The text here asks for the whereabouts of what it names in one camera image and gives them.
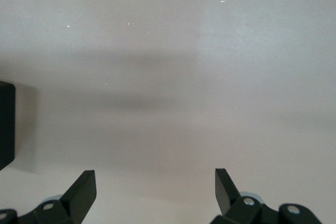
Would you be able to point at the black rectangular plastic box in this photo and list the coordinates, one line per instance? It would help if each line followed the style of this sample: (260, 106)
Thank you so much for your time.
(6, 124)

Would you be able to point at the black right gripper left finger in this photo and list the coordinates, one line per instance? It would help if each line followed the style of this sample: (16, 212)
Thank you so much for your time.
(76, 200)

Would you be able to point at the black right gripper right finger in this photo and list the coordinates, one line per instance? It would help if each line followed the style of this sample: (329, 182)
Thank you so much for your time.
(231, 203)

